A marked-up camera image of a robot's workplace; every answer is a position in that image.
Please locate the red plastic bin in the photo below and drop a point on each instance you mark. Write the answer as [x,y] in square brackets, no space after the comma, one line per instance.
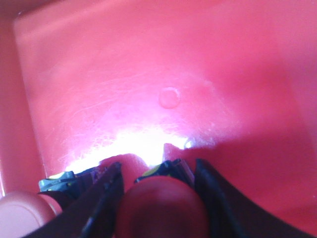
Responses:
[231,81]

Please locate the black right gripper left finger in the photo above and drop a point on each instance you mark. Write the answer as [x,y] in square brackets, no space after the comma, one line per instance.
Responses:
[93,214]

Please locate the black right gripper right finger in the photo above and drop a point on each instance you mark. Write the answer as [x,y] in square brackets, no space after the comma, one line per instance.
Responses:
[231,214]

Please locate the red mushroom push button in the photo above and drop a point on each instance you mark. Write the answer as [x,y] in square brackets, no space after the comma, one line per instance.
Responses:
[23,212]
[162,203]

